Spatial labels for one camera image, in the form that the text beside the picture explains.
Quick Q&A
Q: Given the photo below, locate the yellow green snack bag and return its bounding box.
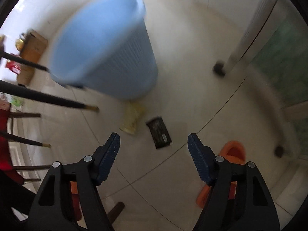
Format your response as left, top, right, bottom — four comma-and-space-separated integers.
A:
120, 101, 145, 135

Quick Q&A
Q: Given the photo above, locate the light blue trash bin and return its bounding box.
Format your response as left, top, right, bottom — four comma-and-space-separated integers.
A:
49, 0, 158, 100

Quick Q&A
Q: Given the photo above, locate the orange slipper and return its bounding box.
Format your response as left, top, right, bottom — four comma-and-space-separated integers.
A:
196, 140, 246, 209

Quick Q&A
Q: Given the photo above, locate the black snack wrapper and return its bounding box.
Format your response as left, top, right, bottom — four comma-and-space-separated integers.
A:
146, 116, 172, 149

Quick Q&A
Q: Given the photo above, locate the black table leg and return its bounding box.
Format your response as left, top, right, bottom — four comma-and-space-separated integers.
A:
0, 80, 99, 112
0, 51, 49, 72

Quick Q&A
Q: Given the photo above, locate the red packet on floor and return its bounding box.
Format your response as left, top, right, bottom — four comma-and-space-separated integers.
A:
5, 60, 21, 74

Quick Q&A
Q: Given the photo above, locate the cardboard box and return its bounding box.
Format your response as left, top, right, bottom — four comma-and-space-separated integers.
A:
17, 29, 48, 86

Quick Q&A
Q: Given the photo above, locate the gold kettle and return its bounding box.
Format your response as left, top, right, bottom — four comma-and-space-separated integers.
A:
15, 33, 27, 51

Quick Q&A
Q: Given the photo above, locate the glass cabinet door frame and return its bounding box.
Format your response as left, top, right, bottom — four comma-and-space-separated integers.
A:
213, 0, 307, 162

